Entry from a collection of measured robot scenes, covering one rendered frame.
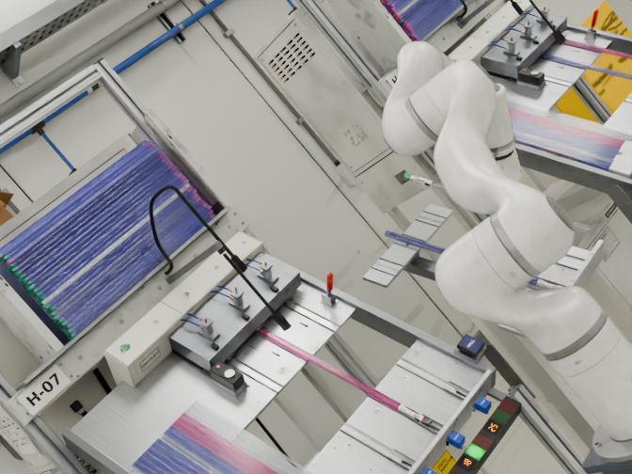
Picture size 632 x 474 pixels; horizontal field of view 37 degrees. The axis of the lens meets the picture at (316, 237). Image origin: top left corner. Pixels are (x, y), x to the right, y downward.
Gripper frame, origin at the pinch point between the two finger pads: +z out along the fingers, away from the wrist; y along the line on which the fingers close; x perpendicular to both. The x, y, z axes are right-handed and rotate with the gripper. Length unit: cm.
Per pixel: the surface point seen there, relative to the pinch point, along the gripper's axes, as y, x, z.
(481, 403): -45, -12, 22
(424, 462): -64, -9, 23
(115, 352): -80, 61, -2
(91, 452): -100, 53, 8
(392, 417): -57, 3, 20
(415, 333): -34.7, 9.7, 15.6
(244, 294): -49, 48, 2
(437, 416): -52, -5, 22
